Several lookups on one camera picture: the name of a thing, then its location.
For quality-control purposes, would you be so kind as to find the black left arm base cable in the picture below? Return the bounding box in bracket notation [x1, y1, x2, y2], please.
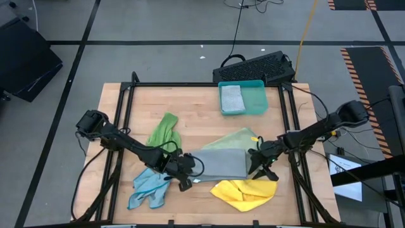
[70, 147, 108, 221]

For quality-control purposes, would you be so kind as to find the black floor cable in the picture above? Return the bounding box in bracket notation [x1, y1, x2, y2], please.
[220, 0, 247, 68]

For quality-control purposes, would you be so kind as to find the large black hazard-striped mat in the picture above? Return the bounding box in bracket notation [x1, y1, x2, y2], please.
[340, 46, 405, 160]

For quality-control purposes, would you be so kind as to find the grey microfiber towel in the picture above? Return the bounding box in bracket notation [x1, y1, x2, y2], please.
[188, 148, 251, 184]

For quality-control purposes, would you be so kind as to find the light grey waffle towel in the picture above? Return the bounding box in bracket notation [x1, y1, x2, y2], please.
[220, 84, 247, 113]

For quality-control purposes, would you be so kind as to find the yellow cable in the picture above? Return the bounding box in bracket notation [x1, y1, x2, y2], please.
[293, 0, 320, 82]

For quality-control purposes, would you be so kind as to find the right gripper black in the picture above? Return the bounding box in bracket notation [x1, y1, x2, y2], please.
[247, 141, 285, 182]

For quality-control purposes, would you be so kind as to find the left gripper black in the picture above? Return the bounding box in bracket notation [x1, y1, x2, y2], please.
[159, 153, 197, 193]

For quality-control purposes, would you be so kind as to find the yellow microfiber towel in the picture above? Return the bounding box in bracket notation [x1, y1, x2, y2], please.
[210, 179, 278, 212]

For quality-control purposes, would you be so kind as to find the black stand beam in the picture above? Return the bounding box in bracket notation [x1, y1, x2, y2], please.
[330, 155, 405, 188]

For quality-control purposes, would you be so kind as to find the narrow black hazard-striped mat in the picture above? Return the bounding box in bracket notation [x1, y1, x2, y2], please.
[327, 0, 405, 11]

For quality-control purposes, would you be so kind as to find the light blue microfiber towel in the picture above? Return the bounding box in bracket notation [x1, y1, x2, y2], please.
[127, 167, 173, 210]

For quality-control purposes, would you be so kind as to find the white printed sign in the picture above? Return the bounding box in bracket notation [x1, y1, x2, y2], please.
[328, 153, 364, 203]

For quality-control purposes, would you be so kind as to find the large black case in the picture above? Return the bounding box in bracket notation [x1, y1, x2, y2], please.
[0, 17, 64, 103]

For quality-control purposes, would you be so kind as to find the bright green microfiber towel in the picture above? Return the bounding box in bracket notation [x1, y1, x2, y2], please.
[146, 112, 183, 156]

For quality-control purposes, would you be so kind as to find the teal plastic bin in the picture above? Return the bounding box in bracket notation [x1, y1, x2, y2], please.
[218, 79, 270, 117]

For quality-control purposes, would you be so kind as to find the black perforated computer case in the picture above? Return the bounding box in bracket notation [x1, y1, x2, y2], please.
[212, 50, 297, 84]

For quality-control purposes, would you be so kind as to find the white floor cable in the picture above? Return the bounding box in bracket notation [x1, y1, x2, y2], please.
[31, 0, 39, 32]

